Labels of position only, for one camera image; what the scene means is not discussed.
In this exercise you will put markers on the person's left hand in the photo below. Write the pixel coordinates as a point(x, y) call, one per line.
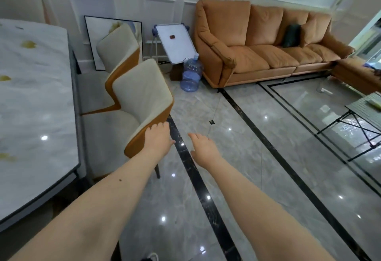
point(157, 140)

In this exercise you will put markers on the person's right hand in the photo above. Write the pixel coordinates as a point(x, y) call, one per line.
point(205, 152)

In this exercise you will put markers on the person's right thumb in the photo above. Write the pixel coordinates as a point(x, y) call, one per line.
point(194, 155)

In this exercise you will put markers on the person's left thumb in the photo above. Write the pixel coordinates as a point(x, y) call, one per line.
point(171, 142)

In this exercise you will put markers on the person's right forearm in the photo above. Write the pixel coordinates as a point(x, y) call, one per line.
point(262, 216)

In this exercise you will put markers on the person's left forearm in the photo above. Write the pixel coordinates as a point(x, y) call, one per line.
point(89, 210)

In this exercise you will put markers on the white and orange dining chair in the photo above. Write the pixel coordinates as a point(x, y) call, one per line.
point(140, 97)
point(119, 44)
point(20, 4)

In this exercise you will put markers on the brown box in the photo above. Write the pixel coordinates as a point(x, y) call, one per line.
point(176, 72)

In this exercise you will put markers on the blue water jug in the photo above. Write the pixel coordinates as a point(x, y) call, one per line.
point(191, 74)

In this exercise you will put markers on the white board on easel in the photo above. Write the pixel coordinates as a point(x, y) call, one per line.
point(178, 46)

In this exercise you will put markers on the person's shoe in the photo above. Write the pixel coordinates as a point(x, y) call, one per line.
point(150, 257)

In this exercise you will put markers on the orange fabric sofa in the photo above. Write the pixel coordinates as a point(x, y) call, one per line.
point(256, 55)

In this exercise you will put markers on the black framed picture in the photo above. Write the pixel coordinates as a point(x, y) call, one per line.
point(95, 37)

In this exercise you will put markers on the white marble dining table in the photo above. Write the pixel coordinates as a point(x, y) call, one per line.
point(32, 106)

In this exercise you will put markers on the small white floor object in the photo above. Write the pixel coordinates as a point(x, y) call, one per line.
point(326, 90)

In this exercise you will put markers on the dark green cushion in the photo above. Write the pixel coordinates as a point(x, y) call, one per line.
point(291, 36)

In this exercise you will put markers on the orange cushion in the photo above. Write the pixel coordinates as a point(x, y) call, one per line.
point(308, 34)

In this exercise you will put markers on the glass coffee table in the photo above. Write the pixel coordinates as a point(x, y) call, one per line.
point(361, 111)

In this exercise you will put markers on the orange ottoman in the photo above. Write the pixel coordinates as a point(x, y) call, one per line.
point(354, 73)

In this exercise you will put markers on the blue cloth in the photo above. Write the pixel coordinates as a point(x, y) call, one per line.
point(372, 65)

